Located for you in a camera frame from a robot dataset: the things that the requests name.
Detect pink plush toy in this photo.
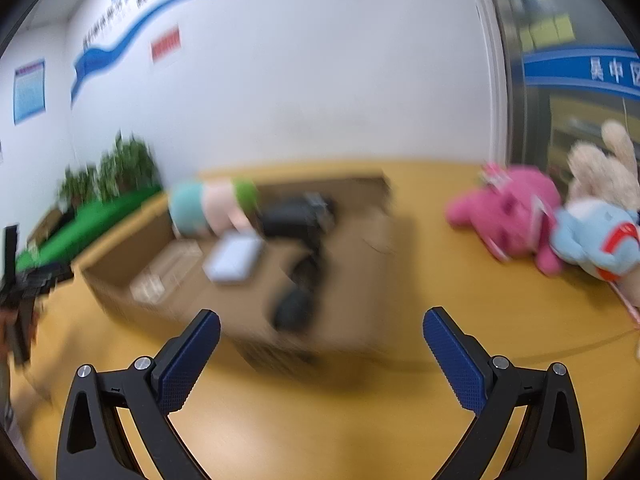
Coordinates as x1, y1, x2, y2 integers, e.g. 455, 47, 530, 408
445, 162, 565, 276

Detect wooden desktop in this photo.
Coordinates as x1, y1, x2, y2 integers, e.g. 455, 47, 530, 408
7, 160, 640, 480

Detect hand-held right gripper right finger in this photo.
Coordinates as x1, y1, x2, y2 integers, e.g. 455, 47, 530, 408
423, 306, 587, 480

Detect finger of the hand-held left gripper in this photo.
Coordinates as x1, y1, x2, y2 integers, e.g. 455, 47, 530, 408
19, 261, 74, 293

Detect green cloth covered table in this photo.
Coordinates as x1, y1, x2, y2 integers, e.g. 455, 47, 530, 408
15, 185, 166, 281

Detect blue framed wall poster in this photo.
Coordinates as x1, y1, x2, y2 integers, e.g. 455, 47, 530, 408
12, 59, 47, 126

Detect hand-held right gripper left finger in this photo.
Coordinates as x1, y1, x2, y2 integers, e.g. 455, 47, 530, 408
56, 309, 221, 480

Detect potted green plant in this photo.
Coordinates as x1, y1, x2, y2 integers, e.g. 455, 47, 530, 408
97, 130, 162, 197
59, 162, 99, 207

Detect pig plush toy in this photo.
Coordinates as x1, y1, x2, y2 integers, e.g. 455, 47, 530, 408
167, 177, 261, 238

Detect yellow sticky notes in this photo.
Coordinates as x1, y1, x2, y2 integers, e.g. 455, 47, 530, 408
519, 14, 575, 51

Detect blue wave wall decoration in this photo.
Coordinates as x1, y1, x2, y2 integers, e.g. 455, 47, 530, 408
70, 0, 311, 108

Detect clear phone case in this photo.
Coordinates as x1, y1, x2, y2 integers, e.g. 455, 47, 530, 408
129, 252, 182, 306

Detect white phone stand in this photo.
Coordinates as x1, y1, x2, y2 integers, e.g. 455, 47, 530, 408
202, 232, 264, 283

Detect cardboard box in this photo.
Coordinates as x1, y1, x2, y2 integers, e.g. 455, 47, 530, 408
72, 172, 416, 361

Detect red wall sign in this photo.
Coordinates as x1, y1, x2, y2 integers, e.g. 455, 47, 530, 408
150, 24, 182, 64

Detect black box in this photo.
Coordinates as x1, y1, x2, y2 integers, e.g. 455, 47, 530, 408
260, 192, 338, 241

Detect beige plush toy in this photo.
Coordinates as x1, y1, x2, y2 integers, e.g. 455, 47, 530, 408
567, 120, 640, 211

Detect blue plush toy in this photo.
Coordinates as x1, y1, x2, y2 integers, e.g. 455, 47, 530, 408
550, 197, 640, 283

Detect blue band on glass door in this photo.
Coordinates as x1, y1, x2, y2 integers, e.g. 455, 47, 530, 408
522, 47, 640, 98

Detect black object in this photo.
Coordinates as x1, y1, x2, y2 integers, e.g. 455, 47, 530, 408
272, 255, 325, 333

